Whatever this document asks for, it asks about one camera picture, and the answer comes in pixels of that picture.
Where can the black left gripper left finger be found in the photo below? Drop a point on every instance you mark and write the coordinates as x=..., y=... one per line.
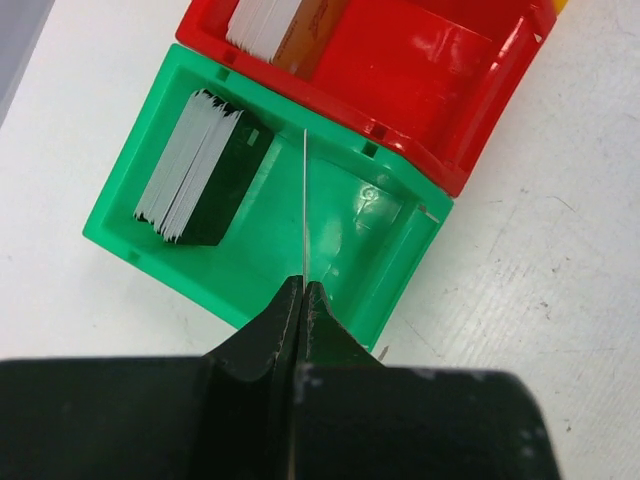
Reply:
x=222, y=415

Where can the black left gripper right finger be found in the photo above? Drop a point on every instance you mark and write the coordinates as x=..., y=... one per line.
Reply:
x=355, y=418

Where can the black cards in green bin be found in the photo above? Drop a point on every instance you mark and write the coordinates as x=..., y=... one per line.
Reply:
x=204, y=172

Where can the cards in red bin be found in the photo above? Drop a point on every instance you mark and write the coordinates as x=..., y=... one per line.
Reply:
x=288, y=34

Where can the green plastic bin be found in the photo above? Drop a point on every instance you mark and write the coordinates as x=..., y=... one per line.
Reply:
x=371, y=214

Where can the red plastic bin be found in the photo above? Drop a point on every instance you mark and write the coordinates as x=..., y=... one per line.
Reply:
x=426, y=79

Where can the yellow plastic bin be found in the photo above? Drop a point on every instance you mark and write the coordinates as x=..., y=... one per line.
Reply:
x=562, y=4

